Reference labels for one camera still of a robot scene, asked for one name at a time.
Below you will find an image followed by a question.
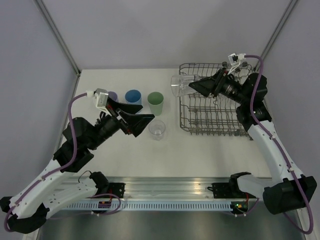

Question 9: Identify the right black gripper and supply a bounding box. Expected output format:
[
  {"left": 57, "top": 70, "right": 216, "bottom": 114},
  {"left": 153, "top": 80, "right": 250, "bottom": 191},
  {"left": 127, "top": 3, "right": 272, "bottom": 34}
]
[{"left": 189, "top": 67, "right": 249, "bottom": 105}]

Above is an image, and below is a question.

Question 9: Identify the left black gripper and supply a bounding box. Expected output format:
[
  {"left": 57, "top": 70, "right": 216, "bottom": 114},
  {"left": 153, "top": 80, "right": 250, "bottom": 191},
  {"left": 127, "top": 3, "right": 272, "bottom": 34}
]
[{"left": 87, "top": 96, "right": 156, "bottom": 150}]

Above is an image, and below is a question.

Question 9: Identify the blue plastic cup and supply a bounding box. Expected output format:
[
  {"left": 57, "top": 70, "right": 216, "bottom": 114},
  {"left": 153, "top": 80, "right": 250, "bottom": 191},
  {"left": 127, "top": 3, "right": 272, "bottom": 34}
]
[{"left": 124, "top": 89, "right": 142, "bottom": 105}]

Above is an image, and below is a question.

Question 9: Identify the clear glass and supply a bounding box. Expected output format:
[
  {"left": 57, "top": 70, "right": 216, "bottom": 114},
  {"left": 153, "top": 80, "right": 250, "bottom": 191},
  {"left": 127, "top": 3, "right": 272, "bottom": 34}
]
[
  {"left": 171, "top": 74, "right": 201, "bottom": 97},
  {"left": 148, "top": 120, "right": 166, "bottom": 141}
]

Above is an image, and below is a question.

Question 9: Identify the green plastic cup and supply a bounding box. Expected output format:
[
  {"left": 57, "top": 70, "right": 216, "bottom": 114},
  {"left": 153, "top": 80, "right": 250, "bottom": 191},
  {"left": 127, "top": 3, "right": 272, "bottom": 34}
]
[{"left": 147, "top": 91, "right": 164, "bottom": 116}]

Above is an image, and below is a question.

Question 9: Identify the purple plastic cup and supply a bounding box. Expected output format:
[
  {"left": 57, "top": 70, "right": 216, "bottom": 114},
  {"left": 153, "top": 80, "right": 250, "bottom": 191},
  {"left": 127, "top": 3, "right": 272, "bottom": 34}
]
[{"left": 108, "top": 91, "right": 119, "bottom": 102}]

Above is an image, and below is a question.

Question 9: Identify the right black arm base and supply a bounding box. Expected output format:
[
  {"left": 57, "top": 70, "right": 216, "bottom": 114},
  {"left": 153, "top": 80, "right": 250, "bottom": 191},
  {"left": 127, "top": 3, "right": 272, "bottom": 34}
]
[{"left": 211, "top": 182, "right": 236, "bottom": 199}]

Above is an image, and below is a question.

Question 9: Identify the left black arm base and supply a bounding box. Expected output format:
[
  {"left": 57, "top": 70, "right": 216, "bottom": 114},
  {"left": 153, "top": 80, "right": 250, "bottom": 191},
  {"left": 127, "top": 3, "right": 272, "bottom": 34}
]
[{"left": 96, "top": 182, "right": 125, "bottom": 199}]

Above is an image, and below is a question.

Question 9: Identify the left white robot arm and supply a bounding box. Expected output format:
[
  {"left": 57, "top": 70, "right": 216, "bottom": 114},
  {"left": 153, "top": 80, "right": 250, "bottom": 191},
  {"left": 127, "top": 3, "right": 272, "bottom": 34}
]
[{"left": 0, "top": 98, "right": 155, "bottom": 234}]

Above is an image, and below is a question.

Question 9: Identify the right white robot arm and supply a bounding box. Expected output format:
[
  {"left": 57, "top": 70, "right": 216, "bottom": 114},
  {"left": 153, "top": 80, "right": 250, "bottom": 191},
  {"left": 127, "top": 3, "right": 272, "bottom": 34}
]
[{"left": 189, "top": 69, "right": 317, "bottom": 215}]

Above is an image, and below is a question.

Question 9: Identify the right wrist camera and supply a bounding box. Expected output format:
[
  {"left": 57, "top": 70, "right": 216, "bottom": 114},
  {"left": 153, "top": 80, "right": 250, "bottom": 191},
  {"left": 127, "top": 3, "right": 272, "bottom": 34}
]
[{"left": 228, "top": 53, "right": 246, "bottom": 75}]

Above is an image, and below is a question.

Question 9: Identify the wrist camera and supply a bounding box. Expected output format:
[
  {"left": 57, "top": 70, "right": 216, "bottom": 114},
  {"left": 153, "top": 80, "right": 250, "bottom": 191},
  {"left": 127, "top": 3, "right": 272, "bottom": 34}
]
[
  {"left": 228, "top": 53, "right": 246, "bottom": 75},
  {"left": 86, "top": 88, "right": 109, "bottom": 113}
]

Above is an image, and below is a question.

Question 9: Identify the grey wire dish rack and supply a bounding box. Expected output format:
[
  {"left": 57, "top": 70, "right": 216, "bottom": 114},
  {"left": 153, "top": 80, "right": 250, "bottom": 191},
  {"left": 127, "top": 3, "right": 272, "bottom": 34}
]
[{"left": 179, "top": 61, "right": 256, "bottom": 140}]

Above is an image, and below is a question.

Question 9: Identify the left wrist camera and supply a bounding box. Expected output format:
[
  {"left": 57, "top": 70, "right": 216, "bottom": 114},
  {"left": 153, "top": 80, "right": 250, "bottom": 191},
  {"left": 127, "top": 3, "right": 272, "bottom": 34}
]
[{"left": 86, "top": 88, "right": 109, "bottom": 113}]

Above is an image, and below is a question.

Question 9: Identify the aluminium mounting rail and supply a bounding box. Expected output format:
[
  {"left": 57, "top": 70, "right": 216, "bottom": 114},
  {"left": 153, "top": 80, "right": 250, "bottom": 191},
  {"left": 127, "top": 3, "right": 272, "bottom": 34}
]
[{"left": 34, "top": 176, "right": 281, "bottom": 201}]

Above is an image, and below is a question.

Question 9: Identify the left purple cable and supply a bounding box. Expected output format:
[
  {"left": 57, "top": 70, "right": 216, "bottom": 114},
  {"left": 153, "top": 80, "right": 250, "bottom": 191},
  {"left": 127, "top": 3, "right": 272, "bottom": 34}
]
[{"left": 4, "top": 91, "right": 97, "bottom": 233}]

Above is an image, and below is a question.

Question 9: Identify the white slotted cable duct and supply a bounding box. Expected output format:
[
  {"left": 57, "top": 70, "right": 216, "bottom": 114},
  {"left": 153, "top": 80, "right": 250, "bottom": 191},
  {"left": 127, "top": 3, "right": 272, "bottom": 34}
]
[{"left": 64, "top": 199, "right": 232, "bottom": 212}]

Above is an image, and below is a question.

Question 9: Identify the right aluminium frame post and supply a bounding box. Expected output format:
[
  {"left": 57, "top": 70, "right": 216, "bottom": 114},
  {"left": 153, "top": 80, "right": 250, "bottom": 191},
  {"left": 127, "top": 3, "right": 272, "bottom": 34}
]
[{"left": 260, "top": 0, "right": 300, "bottom": 61}]

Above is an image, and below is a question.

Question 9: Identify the aluminium frame post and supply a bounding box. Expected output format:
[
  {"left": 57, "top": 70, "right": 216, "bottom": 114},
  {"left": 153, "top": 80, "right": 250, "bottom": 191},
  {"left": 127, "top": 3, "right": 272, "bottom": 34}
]
[
  {"left": 260, "top": 0, "right": 300, "bottom": 61},
  {"left": 34, "top": 0, "right": 81, "bottom": 77}
]

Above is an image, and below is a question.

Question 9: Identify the left aluminium frame post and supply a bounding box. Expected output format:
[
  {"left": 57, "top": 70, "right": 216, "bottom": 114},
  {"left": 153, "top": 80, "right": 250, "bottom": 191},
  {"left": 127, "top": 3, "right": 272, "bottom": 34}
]
[{"left": 34, "top": 0, "right": 81, "bottom": 77}]

